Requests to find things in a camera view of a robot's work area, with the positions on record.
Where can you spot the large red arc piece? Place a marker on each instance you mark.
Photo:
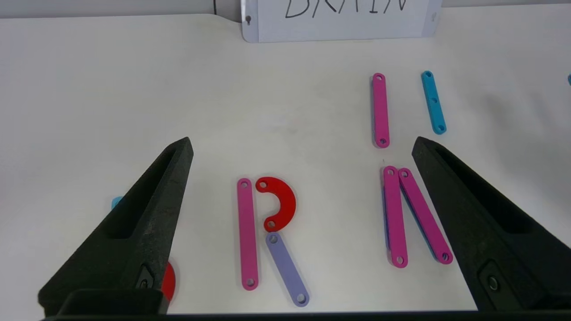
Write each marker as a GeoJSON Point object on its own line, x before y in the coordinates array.
{"type": "Point", "coordinates": [169, 281]}

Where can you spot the small red arc piece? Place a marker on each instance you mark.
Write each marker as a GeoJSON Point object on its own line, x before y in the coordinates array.
{"type": "Point", "coordinates": [285, 200]}

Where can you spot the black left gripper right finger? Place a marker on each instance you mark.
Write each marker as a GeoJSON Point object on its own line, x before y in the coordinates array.
{"type": "Point", "coordinates": [504, 254]}

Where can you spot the pink bar with blue underside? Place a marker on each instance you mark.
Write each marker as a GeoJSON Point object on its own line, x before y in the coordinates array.
{"type": "Point", "coordinates": [380, 111]}

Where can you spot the short blue bar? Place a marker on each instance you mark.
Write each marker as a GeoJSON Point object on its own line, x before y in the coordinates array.
{"type": "Point", "coordinates": [434, 102]}

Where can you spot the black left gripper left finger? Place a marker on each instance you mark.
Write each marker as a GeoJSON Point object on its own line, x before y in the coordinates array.
{"type": "Point", "coordinates": [147, 245]}

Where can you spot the short purple bar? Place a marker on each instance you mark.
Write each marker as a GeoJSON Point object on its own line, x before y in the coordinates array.
{"type": "Point", "coordinates": [287, 269]}

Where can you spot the white BRAIN sign card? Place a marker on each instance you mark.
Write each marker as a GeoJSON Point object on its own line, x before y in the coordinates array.
{"type": "Point", "coordinates": [341, 26]}

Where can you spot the long blue bar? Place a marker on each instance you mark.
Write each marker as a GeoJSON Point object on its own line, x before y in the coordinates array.
{"type": "Point", "coordinates": [117, 203]}

